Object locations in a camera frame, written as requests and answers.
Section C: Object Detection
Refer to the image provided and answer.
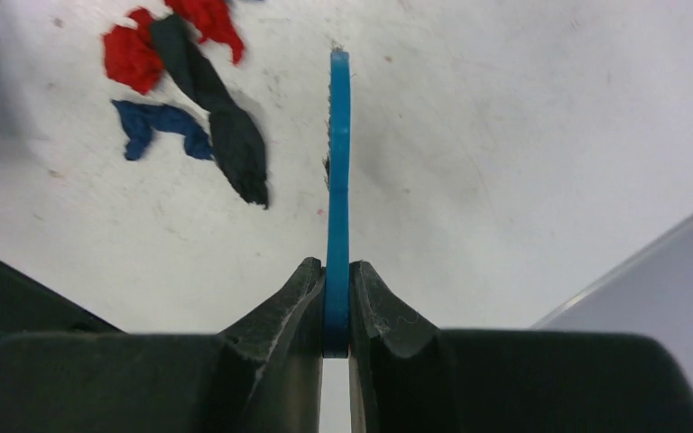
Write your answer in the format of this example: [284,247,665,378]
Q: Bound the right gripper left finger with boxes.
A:
[0,258,324,432]

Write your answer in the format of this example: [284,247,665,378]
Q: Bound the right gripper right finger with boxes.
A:
[349,262,693,432]

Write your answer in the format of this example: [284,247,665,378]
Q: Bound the blue hand brush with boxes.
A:
[322,50,351,358]

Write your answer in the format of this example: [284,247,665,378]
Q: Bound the red paper scrap back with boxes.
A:
[102,7,164,95]

